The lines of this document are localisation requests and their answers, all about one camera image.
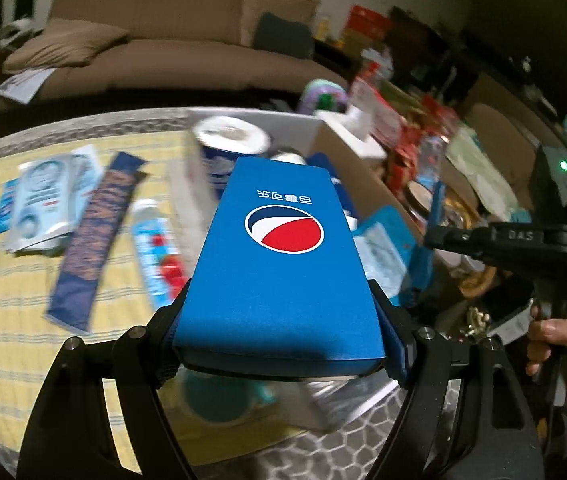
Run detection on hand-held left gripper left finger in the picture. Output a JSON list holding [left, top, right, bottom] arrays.
[[16, 287, 199, 480]]

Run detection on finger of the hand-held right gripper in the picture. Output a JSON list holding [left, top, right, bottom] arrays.
[[423, 224, 495, 263]]

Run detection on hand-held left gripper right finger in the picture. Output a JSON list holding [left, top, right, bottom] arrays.
[[367, 280, 547, 480]]

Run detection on clear bottle with blue label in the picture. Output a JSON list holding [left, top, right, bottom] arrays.
[[130, 198, 186, 308]]

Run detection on blue cardboard box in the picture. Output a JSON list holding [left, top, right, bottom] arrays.
[[172, 156, 387, 379]]

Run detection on teal round container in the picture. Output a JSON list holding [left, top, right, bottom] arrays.
[[180, 369, 277, 424]]

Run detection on dark blue long packet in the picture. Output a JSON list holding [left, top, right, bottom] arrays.
[[46, 152, 150, 337]]

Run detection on white tissue paper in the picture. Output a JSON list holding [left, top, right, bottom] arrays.
[[317, 106, 387, 162]]

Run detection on white blue face mask packet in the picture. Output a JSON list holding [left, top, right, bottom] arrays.
[[0, 177, 21, 236], [2, 146, 105, 257]]

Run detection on purple green toy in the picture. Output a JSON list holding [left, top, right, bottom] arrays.
[[297, 78, 350, 117]]

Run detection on wrapped toilet paper roll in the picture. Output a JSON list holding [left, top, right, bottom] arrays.
[[192, 115, 272, 202]]

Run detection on red cardboard boxes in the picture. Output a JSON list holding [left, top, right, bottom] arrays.
[[344, 4, 395, 45]]

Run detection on dark grey cushion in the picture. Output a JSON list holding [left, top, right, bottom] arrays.
[[254, 11, 315, 62]]

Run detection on white paper sheets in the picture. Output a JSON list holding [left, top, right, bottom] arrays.
[[0, 67, 55, 107]]

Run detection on brown sofa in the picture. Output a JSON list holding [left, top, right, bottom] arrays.
[[0, 0, 360, 112]]

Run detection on brown pillow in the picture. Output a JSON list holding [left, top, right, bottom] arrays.
[[2, 19, 132, 74]]

